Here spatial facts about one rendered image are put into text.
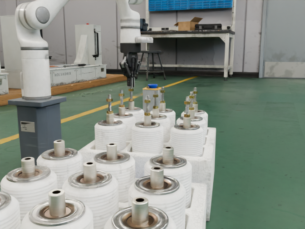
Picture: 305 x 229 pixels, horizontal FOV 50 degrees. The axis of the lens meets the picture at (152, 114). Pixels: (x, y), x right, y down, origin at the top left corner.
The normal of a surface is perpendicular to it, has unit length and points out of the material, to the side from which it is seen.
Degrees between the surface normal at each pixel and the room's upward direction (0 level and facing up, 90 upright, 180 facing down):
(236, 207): 0
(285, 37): 90
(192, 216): 0
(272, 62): 90
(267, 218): 0
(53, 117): 90
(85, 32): 90
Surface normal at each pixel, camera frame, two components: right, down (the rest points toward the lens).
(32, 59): 0.16, 0.19
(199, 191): 0.00, -0.98
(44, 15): 0.85, 0.13
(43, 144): 0.41, 0.18
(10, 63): -0.35, 0.18
